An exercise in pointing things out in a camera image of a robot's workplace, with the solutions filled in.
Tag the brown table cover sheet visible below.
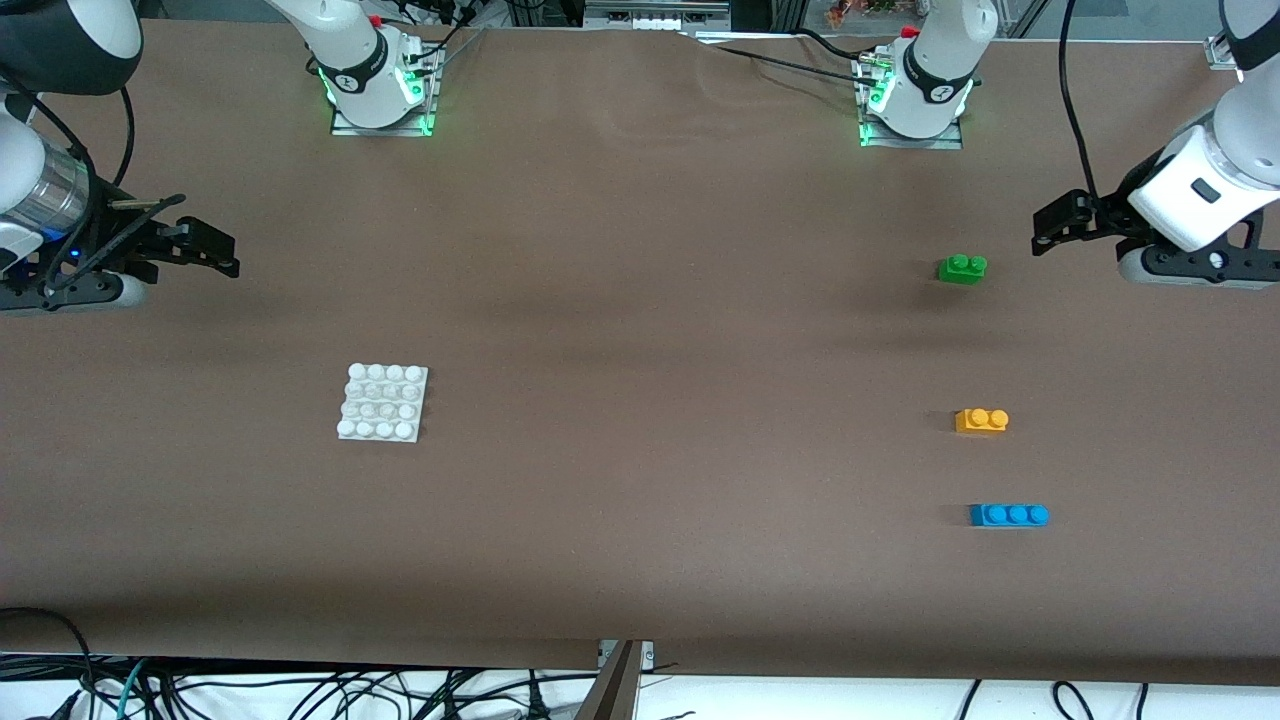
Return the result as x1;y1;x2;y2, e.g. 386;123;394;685
0;18;1280;689

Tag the teal floor cable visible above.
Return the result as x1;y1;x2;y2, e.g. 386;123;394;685
116;657;153;720

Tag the blue three-stud block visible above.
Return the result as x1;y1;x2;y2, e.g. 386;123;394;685
968;503;1051;529

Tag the black cable behind arm base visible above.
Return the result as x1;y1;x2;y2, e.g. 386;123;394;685
395;0;479;33

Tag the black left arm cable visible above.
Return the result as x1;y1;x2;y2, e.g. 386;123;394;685
1058;0;1101;201

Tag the black cable on table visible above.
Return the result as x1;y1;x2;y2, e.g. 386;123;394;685
700;40;881;79
795;28;873;59

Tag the dark metal leg beam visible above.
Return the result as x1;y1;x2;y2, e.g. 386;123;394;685
572;642;643;720

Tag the black floor cable tangle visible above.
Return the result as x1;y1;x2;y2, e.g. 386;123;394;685
150;665;601;720

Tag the white studded base plate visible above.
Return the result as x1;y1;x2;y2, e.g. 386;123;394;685
336;362;430;443

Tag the red orange background object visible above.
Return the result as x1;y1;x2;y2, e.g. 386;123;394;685
826;0;903;27

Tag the thick black floor cable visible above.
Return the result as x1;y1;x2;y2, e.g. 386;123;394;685
0;607;97;720

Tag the silver table clamp bracket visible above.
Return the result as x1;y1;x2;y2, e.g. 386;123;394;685
597;640;656;673

